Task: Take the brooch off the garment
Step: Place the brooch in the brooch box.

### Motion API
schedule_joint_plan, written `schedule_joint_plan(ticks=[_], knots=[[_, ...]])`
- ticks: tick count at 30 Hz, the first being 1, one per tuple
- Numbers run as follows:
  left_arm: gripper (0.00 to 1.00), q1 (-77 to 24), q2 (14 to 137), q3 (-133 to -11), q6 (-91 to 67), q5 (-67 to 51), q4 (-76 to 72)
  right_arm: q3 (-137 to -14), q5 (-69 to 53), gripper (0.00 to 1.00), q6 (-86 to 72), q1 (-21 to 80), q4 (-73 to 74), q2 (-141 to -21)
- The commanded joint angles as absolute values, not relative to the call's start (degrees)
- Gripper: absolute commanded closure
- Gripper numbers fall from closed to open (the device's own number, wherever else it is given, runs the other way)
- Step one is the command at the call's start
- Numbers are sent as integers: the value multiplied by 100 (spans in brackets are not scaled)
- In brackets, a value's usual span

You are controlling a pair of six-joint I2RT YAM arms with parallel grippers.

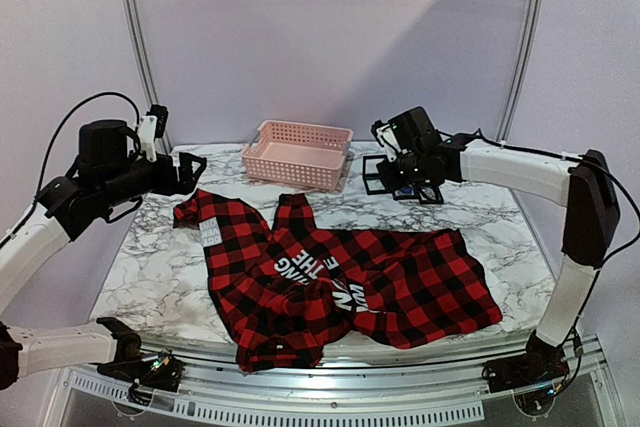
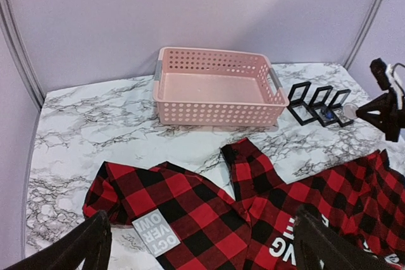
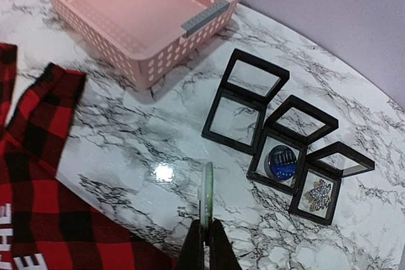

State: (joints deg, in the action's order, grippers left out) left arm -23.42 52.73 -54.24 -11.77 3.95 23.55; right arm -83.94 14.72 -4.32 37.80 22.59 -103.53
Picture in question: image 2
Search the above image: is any green orange round badge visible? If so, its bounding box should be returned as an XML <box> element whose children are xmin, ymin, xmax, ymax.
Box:
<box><xmin>342</xmin><ymin>103</ymin><xmax>358</xmax><ymax>120</ymax></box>

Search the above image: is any black display box middle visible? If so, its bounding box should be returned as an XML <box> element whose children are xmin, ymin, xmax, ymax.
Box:
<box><xmin>309</xmin><ymin>85</ymin><xmax>337</xmax><ymax>127</ymax></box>

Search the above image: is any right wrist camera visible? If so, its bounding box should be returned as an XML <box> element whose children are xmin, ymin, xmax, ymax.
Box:
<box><xmin>370</xmin><ymin>58</ymin><xmax>404</xmax><ymax>110</ymax></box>

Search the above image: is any red black plaid shirt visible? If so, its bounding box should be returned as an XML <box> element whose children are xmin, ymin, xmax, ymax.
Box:
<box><xmin>83</xmin><ymin>138</ymin><xmax>404</xmax><ymax>269</ymax></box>

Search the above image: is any black display box right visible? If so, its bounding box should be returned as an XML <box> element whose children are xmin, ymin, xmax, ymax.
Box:
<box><xmin>328</xmin><ymin>89</ymin><xmax>355</xmax><ymax>128</ymax></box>

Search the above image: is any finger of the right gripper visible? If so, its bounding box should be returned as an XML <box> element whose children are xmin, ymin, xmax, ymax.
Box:
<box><xmin>356</xmin><ymin>92</ymin><xmax>404</xmax><ymax>142</ymax></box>

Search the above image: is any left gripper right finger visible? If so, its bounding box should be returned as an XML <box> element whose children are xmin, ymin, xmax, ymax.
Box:
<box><xmin>293</xmin><ymin>205</ymin><xmax>402</xmax><ymax>269</ymax></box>

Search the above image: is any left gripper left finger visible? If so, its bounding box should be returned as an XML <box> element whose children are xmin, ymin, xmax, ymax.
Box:
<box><xmin>8</xmin><ymin>210</ymin><xmax>112</xmax><ymax>269</ymax></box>

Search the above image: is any blue round badge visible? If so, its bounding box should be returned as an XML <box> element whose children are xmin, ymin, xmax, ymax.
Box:
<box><xmin>321</xmin><ymin>109</ymin><xmax>333</xmax><ymax>120</ymax></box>

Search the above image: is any pink plastic basket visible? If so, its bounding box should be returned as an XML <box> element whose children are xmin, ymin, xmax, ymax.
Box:
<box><xmin>153</xmin><ymin>47</ymin><xmax>289</xmax><ymax>127</ymax></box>

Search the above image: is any black display box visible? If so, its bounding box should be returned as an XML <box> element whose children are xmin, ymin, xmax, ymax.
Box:
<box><xmin>309</xmin><ymin>85</ymin><xmax>337</xmax><ymax>127</ymax></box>
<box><xmin>287</xmin><ymin>81</ymin><xmax>316</xmax><ymax>126</ymax></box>
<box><xmin>328</xmin><ymin>89</ymin><xmax>355</xmax><ymax>128</ymax></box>

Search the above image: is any black display box left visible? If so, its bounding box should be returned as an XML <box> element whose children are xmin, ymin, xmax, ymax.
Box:
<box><xmin>287</xmin><ymin>81</ymin><xmax>316</xmax><ymax>126</ymax></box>

